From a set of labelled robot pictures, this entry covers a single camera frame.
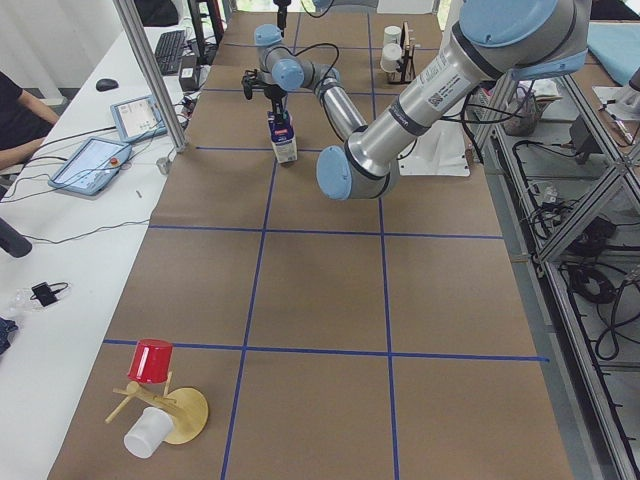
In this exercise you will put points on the white paper cup lower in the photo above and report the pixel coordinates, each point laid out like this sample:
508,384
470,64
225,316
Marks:
391,56

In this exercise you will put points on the blue teach pendant far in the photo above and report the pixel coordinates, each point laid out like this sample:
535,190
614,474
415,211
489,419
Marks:
138,119

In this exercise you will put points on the black wire cup rack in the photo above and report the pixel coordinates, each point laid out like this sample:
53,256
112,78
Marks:
406,72

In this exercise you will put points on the blue white milk carton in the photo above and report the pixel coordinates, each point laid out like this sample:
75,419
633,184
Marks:
282,137

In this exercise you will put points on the aluminium frame post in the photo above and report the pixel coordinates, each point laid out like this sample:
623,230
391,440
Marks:
145,58

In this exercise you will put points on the white paper cup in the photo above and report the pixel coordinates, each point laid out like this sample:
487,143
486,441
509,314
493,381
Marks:
391,56
391,34

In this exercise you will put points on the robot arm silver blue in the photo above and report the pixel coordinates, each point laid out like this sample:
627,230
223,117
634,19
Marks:
321,8
529,39

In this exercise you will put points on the black computer mouse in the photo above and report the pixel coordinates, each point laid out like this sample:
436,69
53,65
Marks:
106,84

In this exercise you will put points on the small black adapter with cable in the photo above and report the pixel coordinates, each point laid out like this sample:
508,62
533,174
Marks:
47,294

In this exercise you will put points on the white paper cup upper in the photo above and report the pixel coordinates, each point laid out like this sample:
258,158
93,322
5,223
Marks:
391,34

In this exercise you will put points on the blue teach pendant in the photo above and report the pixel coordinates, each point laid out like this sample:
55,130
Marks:
92,167
138,119

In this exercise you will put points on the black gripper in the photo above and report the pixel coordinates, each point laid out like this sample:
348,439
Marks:
274,93
282,14

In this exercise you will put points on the red plastic cup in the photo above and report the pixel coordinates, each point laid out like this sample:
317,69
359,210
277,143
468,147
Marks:
151,361

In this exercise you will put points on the white plastic cup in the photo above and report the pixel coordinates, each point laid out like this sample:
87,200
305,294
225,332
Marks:
148,432

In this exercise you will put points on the black keyboard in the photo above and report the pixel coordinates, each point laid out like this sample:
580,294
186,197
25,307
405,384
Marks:
168,51

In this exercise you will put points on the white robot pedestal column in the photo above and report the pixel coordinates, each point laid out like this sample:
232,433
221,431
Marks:
441,151

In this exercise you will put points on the blue teach pendant near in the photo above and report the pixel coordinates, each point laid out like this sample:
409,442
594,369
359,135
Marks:
92,167

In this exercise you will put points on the seated person in black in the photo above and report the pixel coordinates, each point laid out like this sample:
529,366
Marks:
25,123

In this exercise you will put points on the wooden cup tree stand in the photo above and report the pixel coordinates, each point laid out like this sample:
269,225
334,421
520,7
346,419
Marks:
187,407

